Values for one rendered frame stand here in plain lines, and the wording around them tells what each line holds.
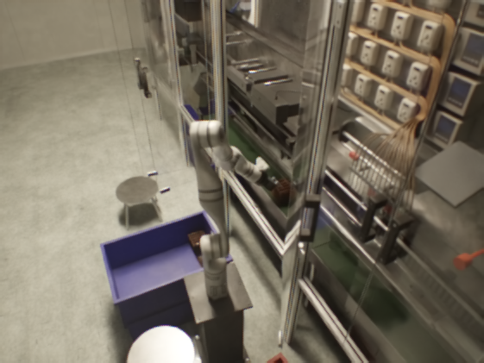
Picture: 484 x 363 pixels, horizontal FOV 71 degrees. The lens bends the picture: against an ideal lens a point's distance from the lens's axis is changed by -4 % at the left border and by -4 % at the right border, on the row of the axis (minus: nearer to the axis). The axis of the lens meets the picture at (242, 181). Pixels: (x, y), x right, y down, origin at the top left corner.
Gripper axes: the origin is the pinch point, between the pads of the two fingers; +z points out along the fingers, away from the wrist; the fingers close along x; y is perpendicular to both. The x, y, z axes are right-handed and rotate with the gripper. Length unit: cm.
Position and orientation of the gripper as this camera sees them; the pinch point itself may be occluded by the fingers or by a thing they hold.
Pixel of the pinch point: (281, 185)
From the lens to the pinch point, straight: 173.9
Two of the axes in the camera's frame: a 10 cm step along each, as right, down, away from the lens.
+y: -6.4, 7.4, 2.1
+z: 6.6, 3.9, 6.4
